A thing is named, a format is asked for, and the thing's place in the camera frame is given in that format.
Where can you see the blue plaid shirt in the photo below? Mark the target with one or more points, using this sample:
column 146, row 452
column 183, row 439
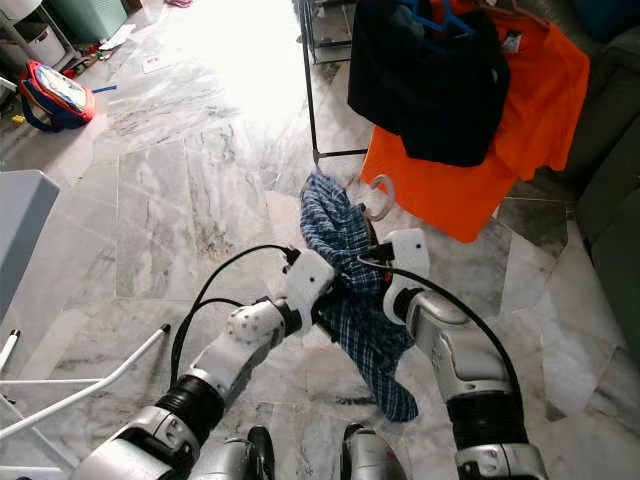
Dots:
column 335, row 225

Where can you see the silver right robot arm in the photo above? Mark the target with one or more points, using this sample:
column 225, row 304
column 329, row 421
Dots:
column 470, row 360

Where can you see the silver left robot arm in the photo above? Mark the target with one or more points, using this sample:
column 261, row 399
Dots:
column 220, row 375

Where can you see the blue plastic hanger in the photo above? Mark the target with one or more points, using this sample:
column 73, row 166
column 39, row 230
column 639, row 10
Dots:
column 440, row 18

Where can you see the orange shirt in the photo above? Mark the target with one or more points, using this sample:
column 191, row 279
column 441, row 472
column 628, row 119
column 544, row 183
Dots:
column 445, row 200

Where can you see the black shirt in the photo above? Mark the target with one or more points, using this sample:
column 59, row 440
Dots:
column 435, row 90

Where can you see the black metal drying rack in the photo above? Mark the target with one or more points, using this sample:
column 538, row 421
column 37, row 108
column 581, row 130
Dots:
column 308, row 90

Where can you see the silver robot right leg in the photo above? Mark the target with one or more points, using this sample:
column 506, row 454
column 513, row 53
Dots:
column 375, row 458

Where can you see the silver robot leg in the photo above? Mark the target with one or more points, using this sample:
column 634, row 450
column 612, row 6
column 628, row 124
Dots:
column 240, row 458
column 375, row 458

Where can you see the grey folding table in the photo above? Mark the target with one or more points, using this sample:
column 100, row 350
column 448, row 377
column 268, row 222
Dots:
column 25, row 240

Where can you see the silver robot left leg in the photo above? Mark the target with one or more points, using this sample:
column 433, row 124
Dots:
column 240, row 458

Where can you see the small pink white card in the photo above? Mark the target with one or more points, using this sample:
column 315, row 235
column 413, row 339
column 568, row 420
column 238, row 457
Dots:
column 153, row 63

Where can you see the red blue school bag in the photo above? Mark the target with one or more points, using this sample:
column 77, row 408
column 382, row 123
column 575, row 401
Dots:
column 58, row 95

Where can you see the small pink cloth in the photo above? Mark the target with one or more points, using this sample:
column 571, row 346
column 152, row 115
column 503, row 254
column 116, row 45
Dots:
column 178, row 3

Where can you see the blue pen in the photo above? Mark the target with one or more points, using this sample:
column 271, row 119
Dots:
column 103, row 89

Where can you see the shelf with white baskets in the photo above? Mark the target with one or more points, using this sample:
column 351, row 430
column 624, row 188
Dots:
column 40, row 35

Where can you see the white paper sheet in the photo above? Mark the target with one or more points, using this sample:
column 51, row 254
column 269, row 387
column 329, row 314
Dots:
column 117, row 35

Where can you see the green bin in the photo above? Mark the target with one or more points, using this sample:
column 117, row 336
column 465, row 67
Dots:
column 90, row 18

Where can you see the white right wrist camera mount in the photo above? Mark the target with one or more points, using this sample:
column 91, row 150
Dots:
column 407, row 262

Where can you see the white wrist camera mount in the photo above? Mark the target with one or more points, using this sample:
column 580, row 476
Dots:
column 407, row 262
column 310, row 285

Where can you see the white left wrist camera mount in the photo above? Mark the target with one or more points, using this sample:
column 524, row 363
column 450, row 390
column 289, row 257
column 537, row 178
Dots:
column 310, row 285

